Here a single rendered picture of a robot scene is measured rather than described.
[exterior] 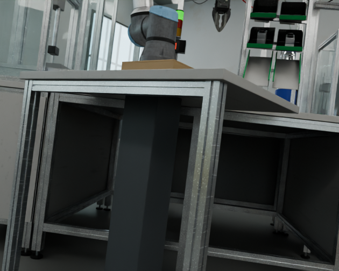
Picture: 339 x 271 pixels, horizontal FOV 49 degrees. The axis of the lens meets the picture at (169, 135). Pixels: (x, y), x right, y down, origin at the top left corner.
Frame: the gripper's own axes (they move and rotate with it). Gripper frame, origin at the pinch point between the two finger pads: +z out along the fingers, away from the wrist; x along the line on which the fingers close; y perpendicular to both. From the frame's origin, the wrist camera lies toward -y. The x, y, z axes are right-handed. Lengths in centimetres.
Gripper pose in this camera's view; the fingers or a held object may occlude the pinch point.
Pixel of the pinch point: (219, 29)
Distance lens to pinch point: 190.2
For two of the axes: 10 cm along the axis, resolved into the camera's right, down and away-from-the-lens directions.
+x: 9.9, 1.1, -1.0
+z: -1.1, 9.9, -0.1
